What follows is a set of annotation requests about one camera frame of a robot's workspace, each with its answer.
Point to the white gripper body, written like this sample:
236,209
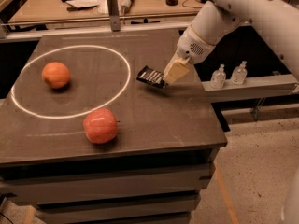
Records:
192,48

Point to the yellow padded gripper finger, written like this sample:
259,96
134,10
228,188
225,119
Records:
175,71
175,58

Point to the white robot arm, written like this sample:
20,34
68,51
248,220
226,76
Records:
276,22

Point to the red apple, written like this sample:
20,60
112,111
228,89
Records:
100,126

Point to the clear sanitizer bottle left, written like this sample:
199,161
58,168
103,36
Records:
218,78

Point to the clear sanitizer bottle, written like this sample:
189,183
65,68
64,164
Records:
239,74
218,78

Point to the clear sanitizer bottle right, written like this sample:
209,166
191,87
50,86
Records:
239,74

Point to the grey handheld tool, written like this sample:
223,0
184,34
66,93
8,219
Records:
125,6

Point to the white paper sheets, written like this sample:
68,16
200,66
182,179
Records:
78,4

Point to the grey drawer cabinet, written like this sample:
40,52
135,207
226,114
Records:
154,188

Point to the orange fruit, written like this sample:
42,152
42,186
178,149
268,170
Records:
56,75

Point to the grey metal post left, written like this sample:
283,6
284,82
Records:
114,17

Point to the grey metal shelf rail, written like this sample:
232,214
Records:
253,88

